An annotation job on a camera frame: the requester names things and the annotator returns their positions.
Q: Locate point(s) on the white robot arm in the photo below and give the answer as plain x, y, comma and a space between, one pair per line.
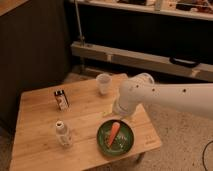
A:
193, 98

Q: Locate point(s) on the clear plastic cup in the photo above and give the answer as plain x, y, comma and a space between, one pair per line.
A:
103, 83

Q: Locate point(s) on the orange carrot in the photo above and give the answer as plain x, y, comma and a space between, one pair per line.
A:
114, 130

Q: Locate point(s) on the vertical metal pole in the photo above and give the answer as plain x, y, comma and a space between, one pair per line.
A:
81, 37

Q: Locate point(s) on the green plate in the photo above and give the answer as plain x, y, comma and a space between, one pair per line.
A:
121, 144

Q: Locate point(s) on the wooden table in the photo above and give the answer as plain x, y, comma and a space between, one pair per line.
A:
36, 146

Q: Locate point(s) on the clear plastic bottle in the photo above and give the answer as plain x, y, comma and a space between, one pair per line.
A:
63, 133

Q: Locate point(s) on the long metal case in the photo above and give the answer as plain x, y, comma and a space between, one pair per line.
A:
140, 60

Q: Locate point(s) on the cluttered shelf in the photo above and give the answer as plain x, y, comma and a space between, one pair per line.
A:
150, 8

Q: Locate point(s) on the black case handle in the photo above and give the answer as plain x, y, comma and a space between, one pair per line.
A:
187, 64

